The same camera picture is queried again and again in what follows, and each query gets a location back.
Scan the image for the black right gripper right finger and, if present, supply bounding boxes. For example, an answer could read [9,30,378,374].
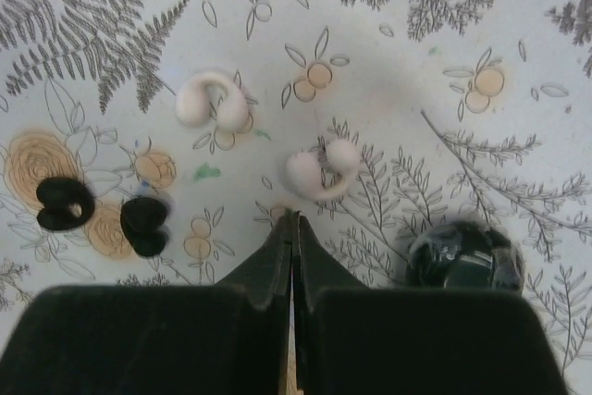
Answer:
[292,215,567,394]

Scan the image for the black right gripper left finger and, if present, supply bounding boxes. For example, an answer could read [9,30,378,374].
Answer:
[1,214,292,394]

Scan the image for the white earbud with blue light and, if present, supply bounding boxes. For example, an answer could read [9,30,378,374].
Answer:
[175,70,249,133]

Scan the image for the black earbud charging case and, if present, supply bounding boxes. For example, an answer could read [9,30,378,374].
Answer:
[404,220,524,293]

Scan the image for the black earbud upper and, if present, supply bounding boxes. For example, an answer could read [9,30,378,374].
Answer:
[120,196,168,258]

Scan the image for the black earbud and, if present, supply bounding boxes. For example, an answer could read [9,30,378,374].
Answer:
[36,177,95,231]
[120,196,168,258]

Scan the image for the black earbud lower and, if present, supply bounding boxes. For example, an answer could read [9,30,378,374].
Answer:
[36,177,95,231]

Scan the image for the floral patterned table mat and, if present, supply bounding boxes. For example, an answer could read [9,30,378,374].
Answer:
[1,0,591,394]

